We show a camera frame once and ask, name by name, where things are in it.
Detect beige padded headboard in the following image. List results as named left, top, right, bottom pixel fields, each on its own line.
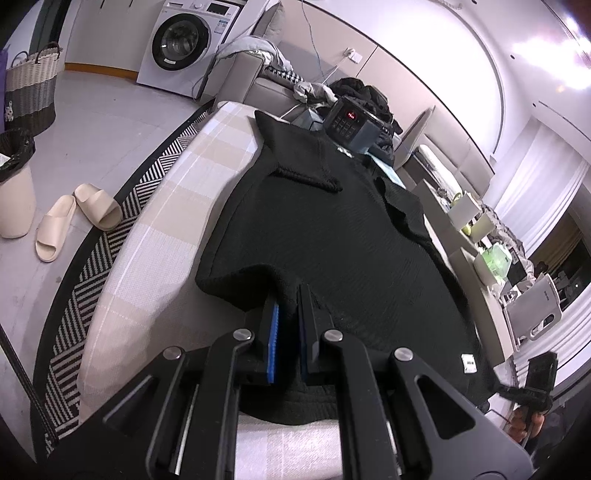
left=402, top=105, right=495, bottom=185

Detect light grey blanket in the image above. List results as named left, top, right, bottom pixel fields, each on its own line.
left=215, top=36, right=289, bottom=70

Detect white tall container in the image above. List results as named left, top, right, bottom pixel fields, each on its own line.
left=448, top=194, right=483, bottom=234

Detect grey sofa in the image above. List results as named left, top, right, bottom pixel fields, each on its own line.
left=212, top=48, right=333, bottom=130

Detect white bed pillow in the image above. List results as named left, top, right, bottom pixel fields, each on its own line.
left=418, top=144, right=462, bottom=195

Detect pale cream container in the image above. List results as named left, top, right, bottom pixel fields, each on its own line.
left=471, top=217, right=497, bottom=243

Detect white electric heater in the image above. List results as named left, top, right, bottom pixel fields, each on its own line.
left=501, top=274, right=563, bottom=342

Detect white kitchen base cabinets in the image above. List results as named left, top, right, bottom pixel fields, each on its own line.
left=62, top=0, right=160, bottom=81

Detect woven laundry basket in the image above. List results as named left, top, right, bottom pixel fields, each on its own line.
left=4, top=41, right=63, bottom=137

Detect beige trash bin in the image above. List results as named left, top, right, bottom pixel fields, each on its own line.
left=0, top=127, right=38, bottom=239

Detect person's right hand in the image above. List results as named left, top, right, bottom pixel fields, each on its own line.
left=508, top=406, right=546, bottom=450

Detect white washing machine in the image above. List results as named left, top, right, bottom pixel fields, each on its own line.
left=136, top=0, right=247, bottom=100

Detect grey crumpled garment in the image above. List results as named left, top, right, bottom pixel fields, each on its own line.
left=293, top=80, right=340, bottom=104

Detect white plastic basin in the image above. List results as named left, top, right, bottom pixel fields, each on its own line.
left=473, top=254, right=509, bottom=287

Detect dark electric pressure cooker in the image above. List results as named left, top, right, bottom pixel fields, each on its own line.
left=322, top=95, right=393, bottom=155

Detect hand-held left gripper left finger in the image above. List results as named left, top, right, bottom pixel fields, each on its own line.
left=78, top=296, right=280, bottom=480

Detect beige slipper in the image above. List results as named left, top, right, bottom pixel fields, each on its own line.
left=74, top=183, right=123, bottom=230
left=35, top=194, right=78, bottom=263

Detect houndstooth cushion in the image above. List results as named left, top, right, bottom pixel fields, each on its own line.
left=263, top=65, right=305, bottom=86

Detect light blue checked cloth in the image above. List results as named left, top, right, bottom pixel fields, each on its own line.
left=365, top=154, right=407, bottom=189

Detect grey pillow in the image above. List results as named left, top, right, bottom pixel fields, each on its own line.
left=252, top=0, right=283, bottom=38

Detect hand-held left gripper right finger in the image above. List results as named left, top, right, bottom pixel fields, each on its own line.
left=297, top=284, right=492, bottom=480

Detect grey clothes pile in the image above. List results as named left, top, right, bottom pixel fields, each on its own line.
left=482, top=203, right=529, bottom=254

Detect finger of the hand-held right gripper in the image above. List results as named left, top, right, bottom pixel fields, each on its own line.
left=496, top=385, right=552, bottom=412

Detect black and white striped rug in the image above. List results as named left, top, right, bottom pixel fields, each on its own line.
left=30, top=111, right=218, bottom=457

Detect grey bedside ledge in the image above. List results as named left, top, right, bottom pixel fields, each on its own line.
left=397, top=178, right=515, bottom=365

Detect black framed door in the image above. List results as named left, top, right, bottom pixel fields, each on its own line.
left=25, top=0, right=77, bottom=56

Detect white curtain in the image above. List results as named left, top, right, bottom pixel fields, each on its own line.
left=494, top=115, right=591, bottom=259

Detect black knit sweater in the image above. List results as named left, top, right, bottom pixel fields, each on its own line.
left=195, top=110, right=499, bottom=425

